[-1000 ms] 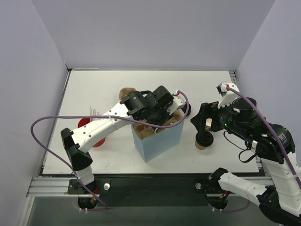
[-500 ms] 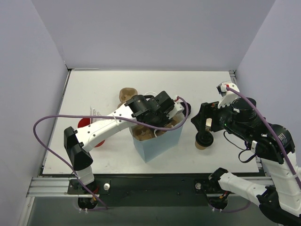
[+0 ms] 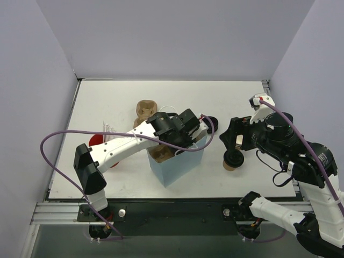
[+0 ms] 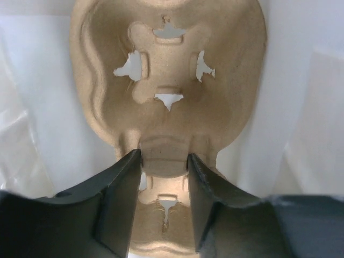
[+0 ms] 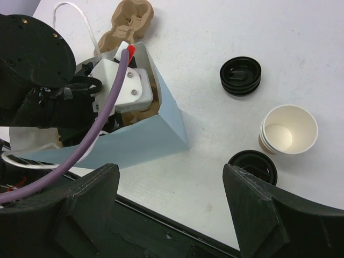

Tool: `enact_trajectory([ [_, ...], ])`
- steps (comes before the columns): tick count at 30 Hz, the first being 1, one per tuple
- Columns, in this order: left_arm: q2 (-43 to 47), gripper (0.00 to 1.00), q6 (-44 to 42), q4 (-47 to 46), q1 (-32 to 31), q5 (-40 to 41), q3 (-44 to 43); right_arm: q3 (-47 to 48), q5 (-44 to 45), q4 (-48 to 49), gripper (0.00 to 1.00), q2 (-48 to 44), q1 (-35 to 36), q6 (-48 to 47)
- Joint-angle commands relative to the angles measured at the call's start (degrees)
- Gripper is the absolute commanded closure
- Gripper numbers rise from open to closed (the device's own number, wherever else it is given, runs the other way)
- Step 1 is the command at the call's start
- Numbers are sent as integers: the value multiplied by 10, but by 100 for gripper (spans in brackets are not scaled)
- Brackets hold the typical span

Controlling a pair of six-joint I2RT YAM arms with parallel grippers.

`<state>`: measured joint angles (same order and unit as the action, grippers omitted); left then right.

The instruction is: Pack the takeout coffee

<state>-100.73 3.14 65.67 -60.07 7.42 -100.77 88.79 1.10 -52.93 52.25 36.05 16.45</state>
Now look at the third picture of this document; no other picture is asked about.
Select black cup lid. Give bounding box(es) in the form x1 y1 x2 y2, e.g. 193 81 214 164
223 149 244 169

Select light blue paper bag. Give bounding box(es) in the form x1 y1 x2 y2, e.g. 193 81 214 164
146 105 209 188

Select brown pulp cup carrier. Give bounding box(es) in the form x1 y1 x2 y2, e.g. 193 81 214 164
148 145 174 163

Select brown paper cup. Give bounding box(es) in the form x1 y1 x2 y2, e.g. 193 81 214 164
223 161 242 171

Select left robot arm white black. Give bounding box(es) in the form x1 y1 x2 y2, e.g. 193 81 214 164
74 109 208 221

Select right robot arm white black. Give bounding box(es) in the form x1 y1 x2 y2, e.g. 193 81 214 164
220 112 343 257

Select stack of black lids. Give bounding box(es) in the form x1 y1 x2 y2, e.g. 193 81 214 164
204 116 219 135

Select remaining brown pulp carriers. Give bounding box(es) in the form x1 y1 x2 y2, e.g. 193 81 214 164
133 100 157 128

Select white stirrers bundle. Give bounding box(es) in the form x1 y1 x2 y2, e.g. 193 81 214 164
103 122 116 142

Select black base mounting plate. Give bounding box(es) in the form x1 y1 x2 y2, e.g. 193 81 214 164
76 198 262 238

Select red cup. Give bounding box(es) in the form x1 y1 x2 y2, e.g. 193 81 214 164
88 133 120 169

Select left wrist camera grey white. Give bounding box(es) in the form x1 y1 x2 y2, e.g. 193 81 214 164
197 115 212 140

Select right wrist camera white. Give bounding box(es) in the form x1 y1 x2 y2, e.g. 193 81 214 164
249 93 275 124

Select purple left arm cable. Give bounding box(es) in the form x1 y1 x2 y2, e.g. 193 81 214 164
39 114 216 240

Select aluminium frame rail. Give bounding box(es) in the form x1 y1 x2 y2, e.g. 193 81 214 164
30 202 89 225

